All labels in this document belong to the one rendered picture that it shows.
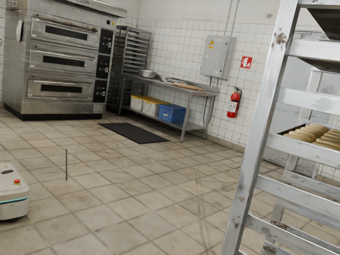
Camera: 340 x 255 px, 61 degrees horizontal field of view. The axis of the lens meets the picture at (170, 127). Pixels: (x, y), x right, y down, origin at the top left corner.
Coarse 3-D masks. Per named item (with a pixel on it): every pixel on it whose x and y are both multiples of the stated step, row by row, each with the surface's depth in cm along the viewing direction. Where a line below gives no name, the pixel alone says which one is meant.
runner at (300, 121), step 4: (300, 120) 92; (304, 120) 92; (308, 120) 91; (312, 120) 90; (296, 124) 93; (300, 124) 92; (308, 124) 91; (320, 124) 89; (324, 124) 88; (328, 124) 88; (328, 128) 88; (332, 128) 87; (336, 128) 87
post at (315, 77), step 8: (312, 72) 89; (320, 72) 88; (312, 80) 90; (320, 80) 90; (312, 88) 90; (304, 112) 92; (288, 160) 96; (296, 160) 94; (288, 168) 96; (288, 184) 96; (280, 208) 98; (272, 216) 100; (280, 216) 99; (272, 240) 101
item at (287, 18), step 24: (288, 0) 50; (288, 24) 50; (288, 48) 52; (264, 72) 54; (264, 96) 54; (264, 120) 54; (264, 144) 56; (240, 168) 58; (240, 192) 58; (240, 216) 59; (240, 240) 62
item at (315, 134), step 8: (304, 128) 74; (312, 128) 78; (320, 128) 80; (288, 136) 59; (296, 136) 60; (304, 136) 62; (312, 136) 67; (320, 136) 78; (328, 136) 68; (336, 136) 70; (320, 144) 56; (328, 144) 58; (336, 144) 59
